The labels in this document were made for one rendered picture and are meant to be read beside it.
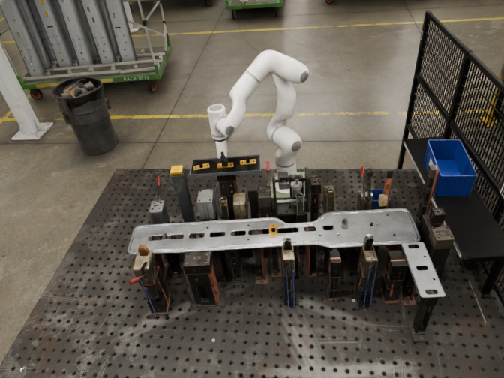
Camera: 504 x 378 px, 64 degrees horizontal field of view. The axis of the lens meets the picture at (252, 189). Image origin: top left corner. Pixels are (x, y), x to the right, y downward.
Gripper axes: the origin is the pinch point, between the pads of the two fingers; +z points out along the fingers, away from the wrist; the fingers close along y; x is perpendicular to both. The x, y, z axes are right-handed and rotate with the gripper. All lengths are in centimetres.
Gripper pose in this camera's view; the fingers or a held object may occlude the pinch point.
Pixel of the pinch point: (224, 161)
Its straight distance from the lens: 211.3
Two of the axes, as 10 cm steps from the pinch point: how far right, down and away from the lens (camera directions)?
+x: 10.0, -1.0, -0.2
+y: 0.5, 6.4, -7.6
